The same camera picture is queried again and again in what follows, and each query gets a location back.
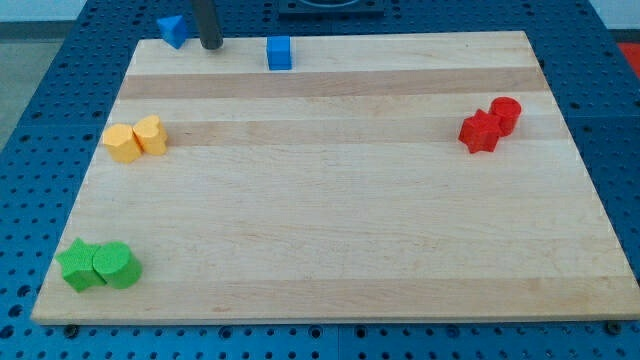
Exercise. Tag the dark cylindrical robot arm tip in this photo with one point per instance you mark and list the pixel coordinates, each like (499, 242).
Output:
(207, 22)

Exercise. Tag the yellow heart block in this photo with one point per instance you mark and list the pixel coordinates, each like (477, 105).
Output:
(151, 135)

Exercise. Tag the light wooden board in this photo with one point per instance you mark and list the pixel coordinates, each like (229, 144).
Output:
(338, 191)

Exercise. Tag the blue cube block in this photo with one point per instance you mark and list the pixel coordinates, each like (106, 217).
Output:
(278, 51)

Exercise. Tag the red star block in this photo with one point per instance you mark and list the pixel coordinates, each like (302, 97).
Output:
(480, 132)

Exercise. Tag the red cylinder block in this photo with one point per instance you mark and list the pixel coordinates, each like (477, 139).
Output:
(508, 110)

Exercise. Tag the yellow pentagon block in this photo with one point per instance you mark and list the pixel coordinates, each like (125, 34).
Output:
(121, 143)

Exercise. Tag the blue triangular block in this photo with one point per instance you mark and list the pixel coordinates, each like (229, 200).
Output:
(173, 30)

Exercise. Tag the green cylinder block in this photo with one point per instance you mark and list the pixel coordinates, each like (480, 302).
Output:
(117, 265)

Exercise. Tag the green star block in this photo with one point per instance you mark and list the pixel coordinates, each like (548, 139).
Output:
(77, 267)

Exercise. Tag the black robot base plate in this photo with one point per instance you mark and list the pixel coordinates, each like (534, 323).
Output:
(312, 8)

